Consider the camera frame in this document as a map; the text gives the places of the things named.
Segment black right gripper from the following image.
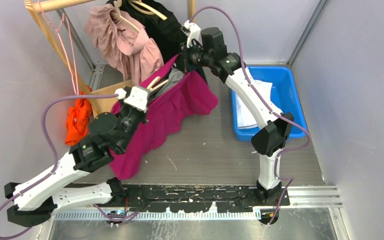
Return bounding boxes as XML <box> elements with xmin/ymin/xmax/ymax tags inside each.
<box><xmin>172</xmin><ymin>39</ymin><xmax>213</xmax><ymax>73</ymax></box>

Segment wooden hanger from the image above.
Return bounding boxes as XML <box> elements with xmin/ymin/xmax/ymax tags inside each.
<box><xmin>110</xmin><ymin>0</ymin><xmax>142</xmax><ymax>33</ymax></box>
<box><xmin>146</xmin><ymin>76</ymin><xmax>169</xmax><ymax>93</ymax></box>
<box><xmin>128</xmin><ymin>0</ymin><xmax>168</xmax><ymax>21</ymax></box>

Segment magenta dress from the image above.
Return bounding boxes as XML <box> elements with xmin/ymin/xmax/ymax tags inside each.
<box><xmin>109</xmin><ymin>70</ymin><xmax>219</xmax><ymax>180</ymax></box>

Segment pink pleated garment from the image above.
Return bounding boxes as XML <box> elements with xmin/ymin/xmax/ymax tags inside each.
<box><xmin>84</xmin><ymin>3</ymin><xmax>164</xmax><ymax>85</ymax></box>

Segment white skirt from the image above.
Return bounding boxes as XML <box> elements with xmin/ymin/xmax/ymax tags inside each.
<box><xmin>235</xmin><ymin>79</ymin><xmax>274</xmax><ymax>130</ymax></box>

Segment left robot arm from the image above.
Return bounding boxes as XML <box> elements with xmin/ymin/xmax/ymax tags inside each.
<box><xmin>4</xmin><ymin>100</ymin><xmax>147</xmax><ymax>227</ymax></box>

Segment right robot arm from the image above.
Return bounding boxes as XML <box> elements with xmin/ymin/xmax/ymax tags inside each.
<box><xmin>180</xmin><ymin>21</ymin><xmax>294</xmax><ymax>206</ymax></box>

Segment wooden hanger under black garment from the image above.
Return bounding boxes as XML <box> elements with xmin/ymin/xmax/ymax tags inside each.
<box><xmin>128</xmin><ymin>0</ymin><xmax>168</xmax><ymax>21</ymax></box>

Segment black garment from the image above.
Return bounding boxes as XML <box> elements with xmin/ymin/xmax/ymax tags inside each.
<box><xmin>105</xmin><ymin>0</ymin><xmax>208</xmax><ymax>84</ymax></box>

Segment wooden clothes rack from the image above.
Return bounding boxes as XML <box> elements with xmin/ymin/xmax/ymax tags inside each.
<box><xmin>23</xmin><ymin>0</ymin><xmax>197</xmax><ymax>118</ymax></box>

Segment orange cloth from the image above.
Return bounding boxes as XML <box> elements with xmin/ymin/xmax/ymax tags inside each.
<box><xmin>65</xmin><ymin>98</ymin><xmax>93</xmax><ymax>146</ymax></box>

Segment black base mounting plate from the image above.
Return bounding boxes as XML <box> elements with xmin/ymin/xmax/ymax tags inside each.
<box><xmin>99</xmin><ymin>184</ymin><xmax>291</xmax><ymax>224</ymax></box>

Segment blue plastic bin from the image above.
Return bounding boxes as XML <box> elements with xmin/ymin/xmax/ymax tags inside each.
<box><xmin>230</xmin><ymin>65</ymin><xmax>308</xmax><ymax>142</ymax></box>

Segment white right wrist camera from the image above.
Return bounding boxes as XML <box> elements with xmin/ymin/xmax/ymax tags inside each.
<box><xmin>181</xmin><ymin>20</ymin><xmax>201</xmax><ymax>48</ymax></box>

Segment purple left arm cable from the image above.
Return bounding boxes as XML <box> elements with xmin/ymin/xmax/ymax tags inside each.
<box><xmin>0</xmin><ymin>93</ymin><xmax>120</xmax><ymax>240</ymax></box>

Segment aluminium rail frame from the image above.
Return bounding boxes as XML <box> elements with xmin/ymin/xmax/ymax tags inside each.
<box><xmin>51</xmin><ymin>186</ymin><xmax>343</xmax><ymax>221</ymax></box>

